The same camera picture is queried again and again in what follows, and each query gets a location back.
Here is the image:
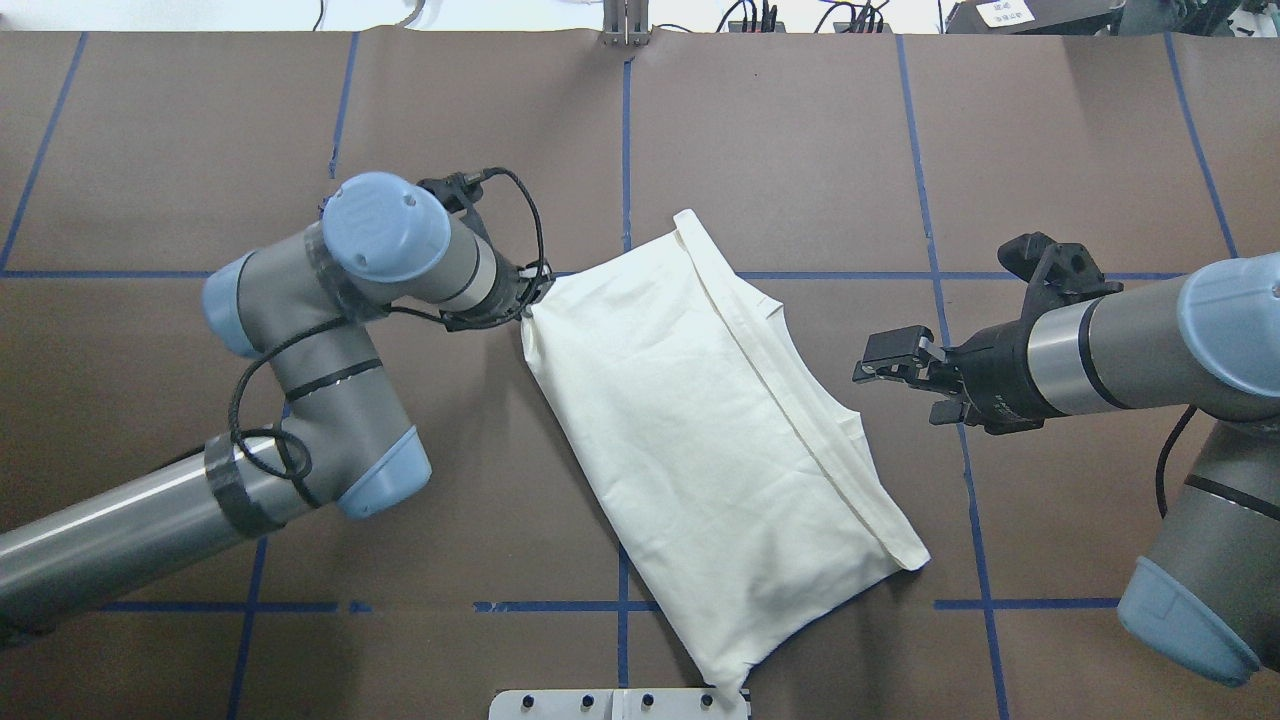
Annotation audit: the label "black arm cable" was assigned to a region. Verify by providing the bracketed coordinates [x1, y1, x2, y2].
[228, 167, 549, 509]
[1155, 404, 1199, 519]

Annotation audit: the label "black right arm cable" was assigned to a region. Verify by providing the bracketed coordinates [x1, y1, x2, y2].
[1155, 404, 1199, 519]

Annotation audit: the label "cream long-sleeve cat shirt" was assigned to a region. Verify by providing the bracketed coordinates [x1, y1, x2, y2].
[521, 210, 931, 697]

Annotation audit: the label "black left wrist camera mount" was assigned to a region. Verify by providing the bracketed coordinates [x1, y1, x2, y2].
[416, 170, 492, 242]

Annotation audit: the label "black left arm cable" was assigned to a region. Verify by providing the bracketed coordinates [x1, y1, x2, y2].
[228, 167, 549, 509]

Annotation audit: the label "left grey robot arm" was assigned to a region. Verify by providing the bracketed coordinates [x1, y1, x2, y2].
[3, 167, 556, 648]

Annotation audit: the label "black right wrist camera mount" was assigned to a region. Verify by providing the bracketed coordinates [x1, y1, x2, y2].
[997, 231, 1124, 324]

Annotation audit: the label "grey aluminium frame post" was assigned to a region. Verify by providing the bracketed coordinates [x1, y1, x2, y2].
[600, 0, 652, 47]

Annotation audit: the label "white camera post base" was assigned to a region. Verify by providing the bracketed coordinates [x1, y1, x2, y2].
[488, 688, 753, 719]

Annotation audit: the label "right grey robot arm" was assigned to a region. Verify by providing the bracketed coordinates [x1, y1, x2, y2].
[852, 233, 1279, 688]

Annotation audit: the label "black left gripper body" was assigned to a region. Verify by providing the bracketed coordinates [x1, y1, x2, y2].
[445, 260, 541, 331]

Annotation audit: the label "black box with label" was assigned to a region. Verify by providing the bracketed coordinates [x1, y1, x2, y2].
[943, 1, 1124, 36]

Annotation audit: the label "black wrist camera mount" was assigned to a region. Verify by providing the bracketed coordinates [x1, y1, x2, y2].
[997, 231, 1124, 324]
[416, 170, 492, 242]

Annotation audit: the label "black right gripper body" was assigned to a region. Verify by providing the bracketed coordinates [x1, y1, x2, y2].
[945, 322, 1046, 436]

